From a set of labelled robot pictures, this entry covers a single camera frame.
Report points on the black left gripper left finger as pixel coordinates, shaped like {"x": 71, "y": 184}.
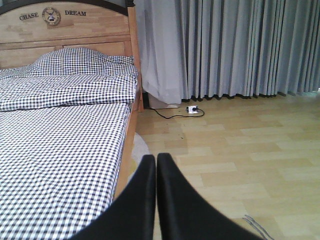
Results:
{"x": 131, "y": 216}

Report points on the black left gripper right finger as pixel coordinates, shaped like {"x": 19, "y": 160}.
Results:
{"x": 184, "y": 214}

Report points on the checkered bed sheet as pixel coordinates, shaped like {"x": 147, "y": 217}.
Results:
{"x": 58, "y": 168}

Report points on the white floor power socket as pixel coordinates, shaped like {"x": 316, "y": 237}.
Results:
{"x": 192, "y": 109}

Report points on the checkered pillow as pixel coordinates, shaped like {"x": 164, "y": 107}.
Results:
{"x": 69, "y": 61}

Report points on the grey pleated curtain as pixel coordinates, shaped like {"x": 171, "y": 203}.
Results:
{"x": 211, "y": 48}

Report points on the checkered duvet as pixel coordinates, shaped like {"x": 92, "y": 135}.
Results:
{"x": 22, "y": 89}

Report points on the wooden bed frame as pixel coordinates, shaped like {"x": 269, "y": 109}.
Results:
{"x": 32, "y": 28}

